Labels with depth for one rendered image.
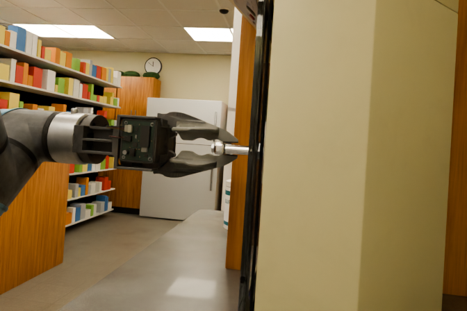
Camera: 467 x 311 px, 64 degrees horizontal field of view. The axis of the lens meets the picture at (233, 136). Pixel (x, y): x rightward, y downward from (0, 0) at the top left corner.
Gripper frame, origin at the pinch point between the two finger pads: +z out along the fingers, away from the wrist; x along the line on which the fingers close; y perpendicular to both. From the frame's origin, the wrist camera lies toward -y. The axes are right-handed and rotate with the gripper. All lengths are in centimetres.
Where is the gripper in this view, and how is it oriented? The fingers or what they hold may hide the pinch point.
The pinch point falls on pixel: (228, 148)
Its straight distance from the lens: 52.9
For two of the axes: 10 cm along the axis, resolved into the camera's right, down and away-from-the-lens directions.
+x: 0.7, -10.0, 0.2
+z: 9.9, 0.6, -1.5
